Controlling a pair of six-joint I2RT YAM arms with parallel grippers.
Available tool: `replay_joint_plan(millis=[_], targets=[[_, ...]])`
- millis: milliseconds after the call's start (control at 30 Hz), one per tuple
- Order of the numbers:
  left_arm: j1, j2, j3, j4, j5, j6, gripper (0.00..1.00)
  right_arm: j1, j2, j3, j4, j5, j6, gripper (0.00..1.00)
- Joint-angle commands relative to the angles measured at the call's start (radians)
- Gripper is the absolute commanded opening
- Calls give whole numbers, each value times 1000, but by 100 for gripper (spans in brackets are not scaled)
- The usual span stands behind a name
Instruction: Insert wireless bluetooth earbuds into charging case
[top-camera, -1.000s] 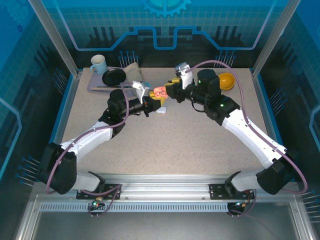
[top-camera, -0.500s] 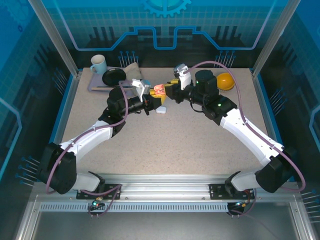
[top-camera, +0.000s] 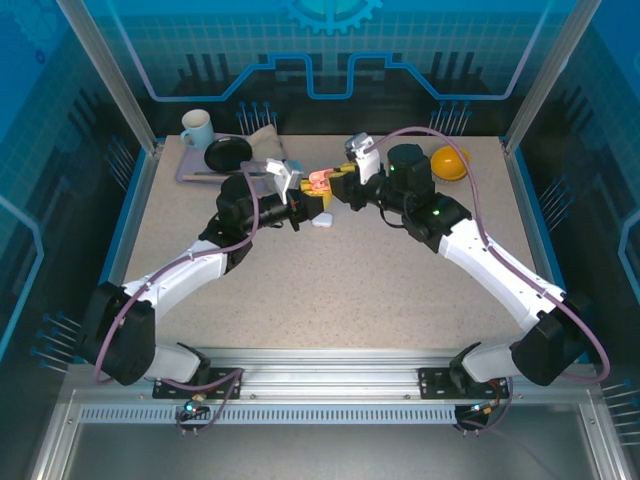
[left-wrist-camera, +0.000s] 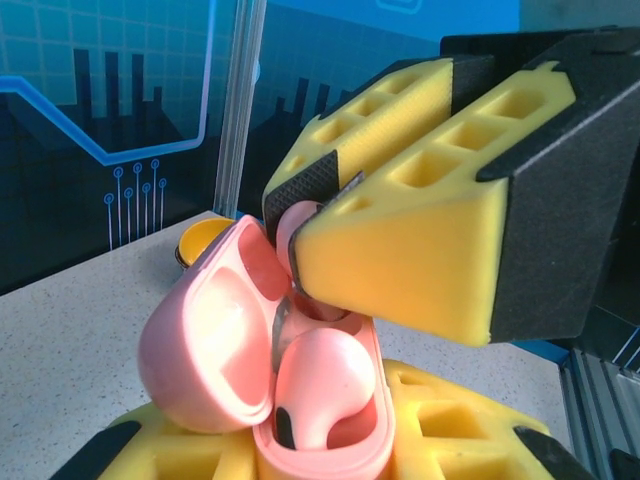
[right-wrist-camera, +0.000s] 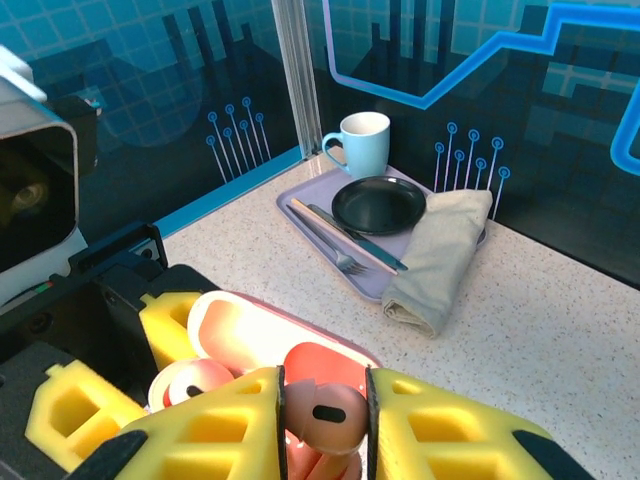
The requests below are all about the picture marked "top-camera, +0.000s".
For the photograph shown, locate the pink earbud charging case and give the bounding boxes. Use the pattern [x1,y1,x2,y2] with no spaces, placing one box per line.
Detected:
[305,168,338,194]

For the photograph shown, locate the orange bowl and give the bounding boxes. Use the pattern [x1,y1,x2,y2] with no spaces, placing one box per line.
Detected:
[430,145,472,181]

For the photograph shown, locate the black plate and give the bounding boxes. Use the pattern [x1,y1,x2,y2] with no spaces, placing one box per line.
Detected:
[203,135,253,174]

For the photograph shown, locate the beige folded cloth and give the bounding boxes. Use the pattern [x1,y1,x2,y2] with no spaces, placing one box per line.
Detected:
[247,124,288,167]

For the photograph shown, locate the purple tray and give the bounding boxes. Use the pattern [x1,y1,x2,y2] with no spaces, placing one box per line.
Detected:
[174,133,237,186]

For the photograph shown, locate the light blue mug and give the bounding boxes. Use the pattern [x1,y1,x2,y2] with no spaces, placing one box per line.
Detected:
[179,108,216,151]

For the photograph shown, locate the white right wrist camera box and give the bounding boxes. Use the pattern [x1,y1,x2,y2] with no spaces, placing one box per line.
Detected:
[343,131,382,187]

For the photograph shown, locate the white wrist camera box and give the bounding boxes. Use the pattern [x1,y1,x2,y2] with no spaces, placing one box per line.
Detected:
[264,158,304,202]
[343,131,382,187]

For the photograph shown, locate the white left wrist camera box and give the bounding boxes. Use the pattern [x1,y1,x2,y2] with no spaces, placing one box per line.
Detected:
[264,158,304,202]

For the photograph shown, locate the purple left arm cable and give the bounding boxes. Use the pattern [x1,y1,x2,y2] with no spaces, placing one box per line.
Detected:
[92,159,274,437]

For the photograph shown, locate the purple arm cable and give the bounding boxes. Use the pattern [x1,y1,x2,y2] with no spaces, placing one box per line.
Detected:
[363,125,613,437]
[92,159,274,437]

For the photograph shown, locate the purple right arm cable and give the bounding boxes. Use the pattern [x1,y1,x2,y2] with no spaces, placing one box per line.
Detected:
[363,125,613,437]

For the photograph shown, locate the aluminium frame post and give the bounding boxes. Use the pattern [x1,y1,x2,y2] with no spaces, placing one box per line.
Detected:
[501,0,604,157]
[55,0,164,157]

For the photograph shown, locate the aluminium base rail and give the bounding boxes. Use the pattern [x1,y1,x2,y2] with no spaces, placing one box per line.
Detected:
[92,347,599,402]

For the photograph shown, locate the small lit cable connector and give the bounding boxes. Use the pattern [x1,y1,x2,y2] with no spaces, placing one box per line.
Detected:
[181,394,209,419]
[466,399,502,419]

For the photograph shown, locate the slotted grey cable duct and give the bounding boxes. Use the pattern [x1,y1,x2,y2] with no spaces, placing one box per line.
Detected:
[78,405,460,427]

